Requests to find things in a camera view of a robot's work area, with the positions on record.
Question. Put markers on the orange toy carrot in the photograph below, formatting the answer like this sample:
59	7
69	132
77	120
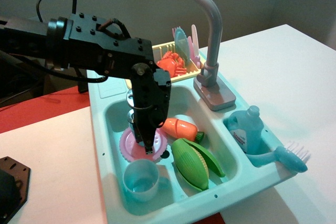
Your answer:
181	129

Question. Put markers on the yellow dish rack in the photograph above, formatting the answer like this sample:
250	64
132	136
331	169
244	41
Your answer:
192	69

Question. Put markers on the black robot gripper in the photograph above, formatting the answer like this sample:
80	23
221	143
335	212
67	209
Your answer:
151	89

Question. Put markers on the pink toy plate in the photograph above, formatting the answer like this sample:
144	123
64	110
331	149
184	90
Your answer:
132	151

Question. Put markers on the pink toy spoon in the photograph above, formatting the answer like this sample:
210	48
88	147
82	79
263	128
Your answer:
196	60

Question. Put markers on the pink toy knife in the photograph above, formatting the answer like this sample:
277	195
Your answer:
195	40

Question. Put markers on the pink toy fork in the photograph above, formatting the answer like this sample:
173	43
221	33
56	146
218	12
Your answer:
176	33

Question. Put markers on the blue dish soap bottle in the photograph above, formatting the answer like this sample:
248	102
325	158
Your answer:
246	126

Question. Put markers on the orange toy crab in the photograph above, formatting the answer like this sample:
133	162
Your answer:
172	63

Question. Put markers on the blue dish brush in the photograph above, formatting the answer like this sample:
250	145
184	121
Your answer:
293	157

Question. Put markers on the green toy corn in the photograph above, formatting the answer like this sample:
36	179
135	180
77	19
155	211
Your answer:
194	162

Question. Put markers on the teal toy sink unit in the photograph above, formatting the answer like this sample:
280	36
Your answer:
180	202

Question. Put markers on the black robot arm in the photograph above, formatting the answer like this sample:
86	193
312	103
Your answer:
104	46

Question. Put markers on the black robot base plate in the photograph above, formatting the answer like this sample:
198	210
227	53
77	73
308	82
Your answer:
15	178

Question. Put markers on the grey toy faucet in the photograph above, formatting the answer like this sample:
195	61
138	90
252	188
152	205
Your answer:
211	88

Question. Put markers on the blue mug with handle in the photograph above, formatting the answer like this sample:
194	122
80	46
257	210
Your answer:
142	180

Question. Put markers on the blue plate in rack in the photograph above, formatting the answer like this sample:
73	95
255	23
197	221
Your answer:
182	45

